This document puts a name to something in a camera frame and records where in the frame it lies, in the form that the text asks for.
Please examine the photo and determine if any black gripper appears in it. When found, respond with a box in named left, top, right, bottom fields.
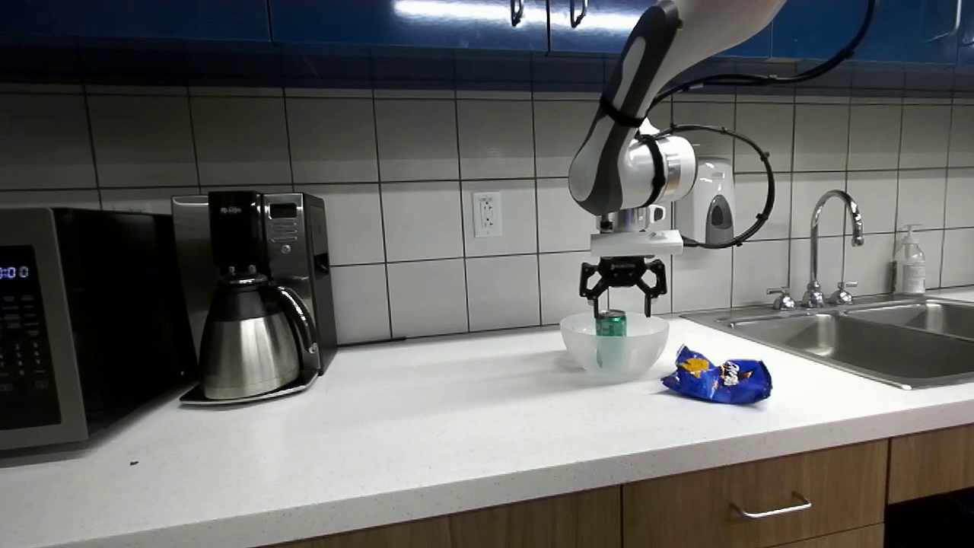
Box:
left=578, top=253, right=672, bottom=321

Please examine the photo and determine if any green sprite can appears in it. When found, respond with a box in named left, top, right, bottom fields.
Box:
left=592, top=309, right=632, bottom=371

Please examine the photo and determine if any clear plastic bowl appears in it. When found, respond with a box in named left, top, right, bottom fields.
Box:
left=556, top=309, right=674, bottom=387

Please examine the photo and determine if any blue Doritos chip bag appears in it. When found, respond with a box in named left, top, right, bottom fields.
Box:
left=657, top=342, right=776, bottom=409

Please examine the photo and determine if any wooden drawer front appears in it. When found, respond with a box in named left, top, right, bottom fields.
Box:
left=618, top=439, right=892, bottom=548
left=886, top=423, right=974, bottom=510
left=270, top=485, right=627, bottom=548

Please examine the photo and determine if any chrome sink faucet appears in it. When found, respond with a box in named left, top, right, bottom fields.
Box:
left=803, top=185, right=868, bottom=309

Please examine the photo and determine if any stainless steel double sink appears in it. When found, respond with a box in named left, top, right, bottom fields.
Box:
left=719, top=292, right=974, bottom=393

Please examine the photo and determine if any clear soap bottle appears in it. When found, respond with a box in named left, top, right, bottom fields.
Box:
left=888, top=224, right=930, bottom=303

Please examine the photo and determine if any blue upper cabinet door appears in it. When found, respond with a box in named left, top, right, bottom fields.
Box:
left=544, top=0, right=946, bottom=66
left=268, top=0, right=554, bottom=57

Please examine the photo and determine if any black coffee maker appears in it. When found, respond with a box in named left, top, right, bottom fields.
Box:
left=170, top=189, right=342, bottom=412

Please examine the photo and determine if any steel coffee carafe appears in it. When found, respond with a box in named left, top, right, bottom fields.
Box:
left=194, top=275, right=323, bottom=404

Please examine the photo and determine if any black steel microwave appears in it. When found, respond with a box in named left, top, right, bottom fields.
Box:
left=0, top=203, right=197, bottom=456

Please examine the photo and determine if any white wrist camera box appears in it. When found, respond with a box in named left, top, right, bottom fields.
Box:
left=588, top=229, right=688, bottom=259

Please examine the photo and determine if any white wall soap dispenser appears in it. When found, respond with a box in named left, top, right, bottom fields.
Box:
left=672, top=160, right=739, bottom=251

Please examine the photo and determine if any white wall outlet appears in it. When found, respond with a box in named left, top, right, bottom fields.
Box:
left=467, top=189, right=508, bottom=244

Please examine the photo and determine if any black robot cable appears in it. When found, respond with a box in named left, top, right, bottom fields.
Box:
left=647, top=0, right=881, bottom=253

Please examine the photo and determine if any silver drawer handle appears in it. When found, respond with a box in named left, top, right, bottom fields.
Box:
left=726, top=489, right=816, bottom=523

